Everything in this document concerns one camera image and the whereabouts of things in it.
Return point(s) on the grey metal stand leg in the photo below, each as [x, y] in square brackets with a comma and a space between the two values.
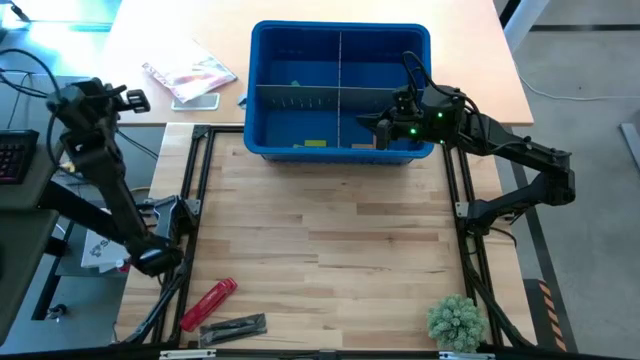
[631, 145]

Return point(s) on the black caster wheel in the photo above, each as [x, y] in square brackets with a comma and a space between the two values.
[56, 312]

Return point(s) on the natural wooden block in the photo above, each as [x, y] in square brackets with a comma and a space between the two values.
[362, 146]

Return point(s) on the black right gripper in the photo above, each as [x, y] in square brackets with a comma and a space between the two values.
[402, 127]

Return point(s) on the grey side desk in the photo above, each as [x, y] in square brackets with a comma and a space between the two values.
[20, 110]

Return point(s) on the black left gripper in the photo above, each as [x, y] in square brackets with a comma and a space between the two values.
[85, 105]

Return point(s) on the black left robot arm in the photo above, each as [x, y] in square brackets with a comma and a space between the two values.
[110, 185]

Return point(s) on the green artificial plant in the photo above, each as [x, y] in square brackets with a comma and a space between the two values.
[457, 325]

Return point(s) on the white metal table leg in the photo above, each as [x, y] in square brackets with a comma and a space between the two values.
[525, 22]

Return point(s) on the silver arm base bracket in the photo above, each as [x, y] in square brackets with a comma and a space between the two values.
[462, 209]

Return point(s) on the yellow connector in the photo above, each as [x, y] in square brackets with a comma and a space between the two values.
[68, 165]

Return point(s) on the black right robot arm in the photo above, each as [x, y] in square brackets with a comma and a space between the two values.
[525, 150]

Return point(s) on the black keyboard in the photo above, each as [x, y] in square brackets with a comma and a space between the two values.
[17, 157]

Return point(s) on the blue plastic bin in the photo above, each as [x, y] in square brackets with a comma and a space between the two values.
[350, 155]

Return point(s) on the black desk beam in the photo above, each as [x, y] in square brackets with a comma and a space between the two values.
[75, 210]

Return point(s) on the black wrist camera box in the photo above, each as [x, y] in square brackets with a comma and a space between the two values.
[406, 99]

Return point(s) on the red capped can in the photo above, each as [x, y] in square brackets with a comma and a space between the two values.
[122, 266]

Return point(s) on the white-framed smartphone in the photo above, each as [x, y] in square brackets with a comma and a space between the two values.
[197, 101]

